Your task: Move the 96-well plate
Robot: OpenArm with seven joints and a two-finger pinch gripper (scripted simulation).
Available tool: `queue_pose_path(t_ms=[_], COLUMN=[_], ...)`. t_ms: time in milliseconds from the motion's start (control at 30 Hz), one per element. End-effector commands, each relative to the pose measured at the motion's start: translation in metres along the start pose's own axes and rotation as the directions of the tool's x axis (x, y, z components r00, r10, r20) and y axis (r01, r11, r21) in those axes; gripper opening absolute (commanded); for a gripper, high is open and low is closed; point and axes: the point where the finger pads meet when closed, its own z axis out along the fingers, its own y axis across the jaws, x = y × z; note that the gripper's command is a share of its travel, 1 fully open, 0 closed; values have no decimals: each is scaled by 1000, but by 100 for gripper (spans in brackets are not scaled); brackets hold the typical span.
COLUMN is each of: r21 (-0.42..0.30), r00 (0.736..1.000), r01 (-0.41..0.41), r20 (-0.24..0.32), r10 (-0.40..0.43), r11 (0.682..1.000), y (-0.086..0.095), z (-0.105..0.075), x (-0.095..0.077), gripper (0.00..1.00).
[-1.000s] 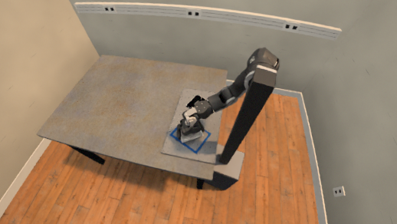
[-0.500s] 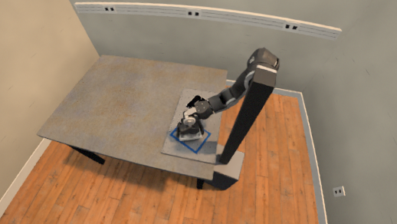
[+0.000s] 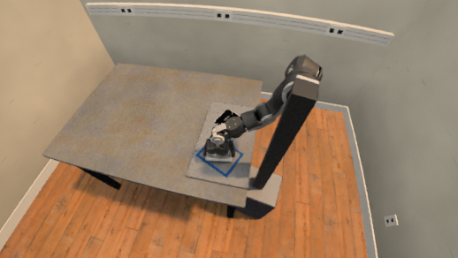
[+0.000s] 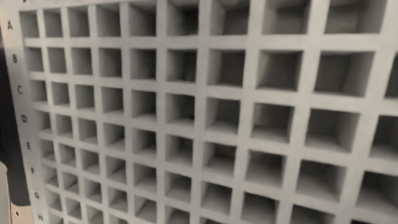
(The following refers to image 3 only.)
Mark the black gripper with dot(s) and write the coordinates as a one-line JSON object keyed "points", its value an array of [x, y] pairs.
{"points": [[222, 149]]}

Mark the black rectangular panel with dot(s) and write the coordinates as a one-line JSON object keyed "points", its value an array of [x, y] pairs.
{"points": [[227, 114]]}

